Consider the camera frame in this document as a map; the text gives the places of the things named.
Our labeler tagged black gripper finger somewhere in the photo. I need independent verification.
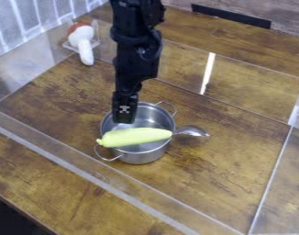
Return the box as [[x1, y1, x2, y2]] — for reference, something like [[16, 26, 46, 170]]
[[112, 92, 139, 124]]

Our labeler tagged clear acrylic enclosure wall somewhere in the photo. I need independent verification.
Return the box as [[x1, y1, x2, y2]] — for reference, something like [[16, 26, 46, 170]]
[[0, 20, 299, 235]]

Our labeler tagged white red toy mushroom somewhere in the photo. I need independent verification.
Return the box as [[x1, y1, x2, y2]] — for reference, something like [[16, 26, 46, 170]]
[[66, 22, 95, 66]]

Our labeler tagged black bar on table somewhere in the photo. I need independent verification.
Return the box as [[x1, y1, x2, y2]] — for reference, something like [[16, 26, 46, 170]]
[[191, 4, 272, 29]]

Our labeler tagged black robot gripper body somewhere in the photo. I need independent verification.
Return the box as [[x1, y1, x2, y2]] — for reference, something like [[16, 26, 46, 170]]
[[109, 0, 165, 95]]

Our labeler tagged small stainless steel pot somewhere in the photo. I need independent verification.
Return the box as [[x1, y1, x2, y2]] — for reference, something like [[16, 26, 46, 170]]
[[95, 101, 177, 165]]

